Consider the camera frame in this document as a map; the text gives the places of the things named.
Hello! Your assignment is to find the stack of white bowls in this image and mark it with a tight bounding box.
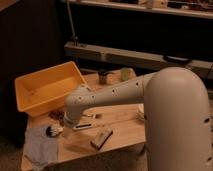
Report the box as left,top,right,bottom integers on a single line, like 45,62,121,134
136,104,145,121

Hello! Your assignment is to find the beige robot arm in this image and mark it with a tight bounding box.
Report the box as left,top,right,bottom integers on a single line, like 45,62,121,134
64,67,213,171

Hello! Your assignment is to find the metal pole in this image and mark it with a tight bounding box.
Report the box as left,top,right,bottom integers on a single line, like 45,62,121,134
66,0,78,46

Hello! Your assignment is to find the green cup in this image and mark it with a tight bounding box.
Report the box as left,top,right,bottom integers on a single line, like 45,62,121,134
120,67,130,81

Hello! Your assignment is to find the upper wooden shelf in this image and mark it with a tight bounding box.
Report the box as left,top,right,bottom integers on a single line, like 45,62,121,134
59,0,213,20

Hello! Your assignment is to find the grey cloth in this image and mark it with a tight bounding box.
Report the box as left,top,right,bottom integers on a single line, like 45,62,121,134
24,125,58,171

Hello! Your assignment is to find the wooden block with dark base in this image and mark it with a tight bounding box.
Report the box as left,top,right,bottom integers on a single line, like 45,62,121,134
90,128,113,150

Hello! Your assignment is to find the white dish brush black handle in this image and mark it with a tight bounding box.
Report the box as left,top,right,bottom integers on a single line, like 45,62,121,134
46,124,91,137

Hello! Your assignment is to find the yellow plastic bin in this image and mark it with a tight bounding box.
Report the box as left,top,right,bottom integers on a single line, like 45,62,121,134
15,62,86,117

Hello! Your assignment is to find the grey metal shelf rail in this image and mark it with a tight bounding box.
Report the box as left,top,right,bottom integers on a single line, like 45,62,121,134
64,42,213,79

